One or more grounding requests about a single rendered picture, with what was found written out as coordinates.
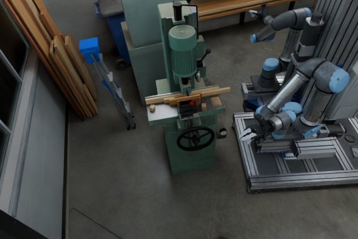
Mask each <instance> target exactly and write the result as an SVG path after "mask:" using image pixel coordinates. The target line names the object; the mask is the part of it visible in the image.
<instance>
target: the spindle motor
mask: <svg viewBox="0 0 358 239"><path fill-rule="evenodd" d="M168 36H169V45H170V55H171V61H172V71H173V74H174V75H176V76H178V77H182V78H186V77H190V76H193V75H194V74H195V73H196V71H197V33H196V30H195V29H194V28H193V27H192V26H189V25H184V24H183V25H178V26H174V27H172V28H171V29H170V31H169V33H168Z"/></svg>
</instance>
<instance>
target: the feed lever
mask: <svg viewBox="0 0 358 239"><path fill-rule="evenodd" d="M210 53H211V50H210V49H209V48H207V49H206V53H205V55H204V56H203V57H202V59H201V60H197V68H202V67H203V62H202V61H203V59H204V58H205V57H206V55H207V54H210Z"/></svg>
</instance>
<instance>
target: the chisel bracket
mask: <svg viewBox="0 0 358 239"><path fill-rule="evenodd" d="M179 83H180V87H181V91H182V94H183V95H184V94H187V92H186V91H188V94H191V85H190V82H189V83H188V84H187V85H183V84H182V80H181V77H179Z"/></svg>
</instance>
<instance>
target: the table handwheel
mask: <svg viewBox="0 0 358 239"><path fill-rule="evenodd" d="M196 130H206V131H208V132H207V133H205V134H203V135H201V136H200V137H199V138H197V136H196ZM193 131H194V132H193ZM189 132H191V133H192V137H187V136H185V135H186V134H187V133H189ZM208 134H211V138H210V140H209V141H208V142H207V143H205V144H204V145H201V146H198V147H197V144H198V143H199V142H200V138H202V137H204V136H206V135H208ZM181 138H187V139H191V140H192V142H193V144H194V147H185V146H183V145H181V142H180V141H181ZM214 138H215V133H214V131H213V130H212V129H211V128H209V127H205V126H195V127H191V128H189V129H186V130H185V131H183V132H182V133H180V135H179V136H178V138H177V141H176V143H177V146H178V147H179V148H180V149H182V150H185V151H197V150H201V149H204V148H206V147H207V146H209V145H210V144H211V143H212V142H213V140H214Z"/></svg>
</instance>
